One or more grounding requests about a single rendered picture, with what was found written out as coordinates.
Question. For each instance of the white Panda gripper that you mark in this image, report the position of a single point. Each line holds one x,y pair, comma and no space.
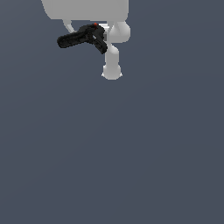
84,8

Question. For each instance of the black power drill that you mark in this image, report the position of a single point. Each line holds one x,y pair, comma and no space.
84,36

